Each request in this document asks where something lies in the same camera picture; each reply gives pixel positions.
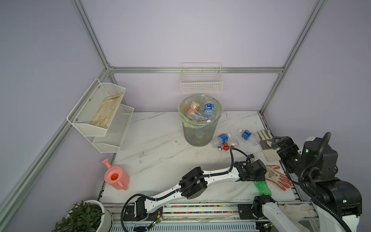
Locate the green plastic bin liner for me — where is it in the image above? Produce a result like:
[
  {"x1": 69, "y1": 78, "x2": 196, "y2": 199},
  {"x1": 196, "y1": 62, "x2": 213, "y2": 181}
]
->
[{"x1": 178, "y1": 94, "x2": 224, "y2": 129}]

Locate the pink watering can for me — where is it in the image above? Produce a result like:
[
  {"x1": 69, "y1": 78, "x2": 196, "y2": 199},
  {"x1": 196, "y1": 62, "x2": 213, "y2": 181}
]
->
[{"x1": 101, "y1": 159, "x2": 130, "y2": 190}]

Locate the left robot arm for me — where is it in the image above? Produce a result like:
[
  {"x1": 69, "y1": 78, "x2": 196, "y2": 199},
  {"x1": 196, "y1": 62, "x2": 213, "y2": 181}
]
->
[{"x1": 120, "y1": 148, "x2": 267, "y2": 232}]

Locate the blue label bottle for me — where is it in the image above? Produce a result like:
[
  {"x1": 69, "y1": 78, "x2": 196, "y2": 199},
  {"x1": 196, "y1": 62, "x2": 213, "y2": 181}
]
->
[
  {"x1": 210, "y1": 133, "x2": 231, "y2": 148},
  {"x1": 238, "y1": 129, "x2": 260, "y2": 146},
  {"x1": 203, "y1": 103, "x2": 216, "y2": 122}
]

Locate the grey white work glove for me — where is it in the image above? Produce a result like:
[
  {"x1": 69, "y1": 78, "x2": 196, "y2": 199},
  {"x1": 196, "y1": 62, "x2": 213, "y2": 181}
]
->
[{"x1": 255, "y1": 130, "x2": 281, "y2": 162}]

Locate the red coated glove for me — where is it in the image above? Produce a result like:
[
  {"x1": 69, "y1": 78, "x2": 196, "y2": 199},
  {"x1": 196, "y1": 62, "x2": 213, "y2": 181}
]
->
[{"x1": 265, "y1": 165, "x2": 292, "y2": 191}]

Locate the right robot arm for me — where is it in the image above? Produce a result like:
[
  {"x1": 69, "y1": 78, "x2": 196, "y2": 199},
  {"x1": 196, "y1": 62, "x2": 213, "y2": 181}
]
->
[{"x1": 259, "y1": 132, "x2": 362, "y2": 232}]

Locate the potted green plant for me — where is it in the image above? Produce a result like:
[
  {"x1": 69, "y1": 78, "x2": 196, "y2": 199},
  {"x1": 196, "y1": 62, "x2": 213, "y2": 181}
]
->
[{"x1": 54, "y1": 200, "x2": 114, "y2": 232}]

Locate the beige cloth in shelf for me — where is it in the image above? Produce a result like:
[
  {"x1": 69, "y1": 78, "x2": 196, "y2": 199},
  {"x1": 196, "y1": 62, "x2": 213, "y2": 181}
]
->
[{"x1": 90, "y1": 94, "x2": 124, "y2": 129}]

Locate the green soda bottle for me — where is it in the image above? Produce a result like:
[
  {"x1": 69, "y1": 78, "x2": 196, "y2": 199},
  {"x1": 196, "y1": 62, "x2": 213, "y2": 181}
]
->
[{"x1": 254, "y1": 181, "x2": 272, "y2": 196}]

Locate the white mesh two-tier shelf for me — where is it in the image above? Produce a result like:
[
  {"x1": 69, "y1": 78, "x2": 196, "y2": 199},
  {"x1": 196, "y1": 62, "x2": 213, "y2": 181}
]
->
[{"x1": 67, "y1": 79, "x2": 134, "y2": 153}]

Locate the white wire wall basket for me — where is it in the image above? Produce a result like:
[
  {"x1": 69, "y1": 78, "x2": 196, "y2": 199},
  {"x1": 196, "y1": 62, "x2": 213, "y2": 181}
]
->
[{"x1": 180, "y1": 62, "x2": 224, "y2": 94}]

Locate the white cotton glove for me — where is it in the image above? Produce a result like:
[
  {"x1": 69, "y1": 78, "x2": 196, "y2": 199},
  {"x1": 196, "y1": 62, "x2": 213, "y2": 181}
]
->
[{"x1": 279, "y1": 203, "x2": 317, "y2": 232}]

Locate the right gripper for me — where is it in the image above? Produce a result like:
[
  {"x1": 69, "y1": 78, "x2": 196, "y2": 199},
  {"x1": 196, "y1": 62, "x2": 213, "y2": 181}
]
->
[{"x1": 267, "y1": 132, "x2": 309, "y2": 182}]

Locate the grey mesh waste bin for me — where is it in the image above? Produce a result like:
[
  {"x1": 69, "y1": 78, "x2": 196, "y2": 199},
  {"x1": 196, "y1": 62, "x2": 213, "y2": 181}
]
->
[{"x1": 182, "y1": 120, "x2": 219, "y2": 147}]

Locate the orange label bottle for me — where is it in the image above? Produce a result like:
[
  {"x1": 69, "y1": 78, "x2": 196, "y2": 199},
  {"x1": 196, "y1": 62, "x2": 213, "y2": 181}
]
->
[{"x1": 186, "y1": 101, "x2": 202, "y2": 122}]

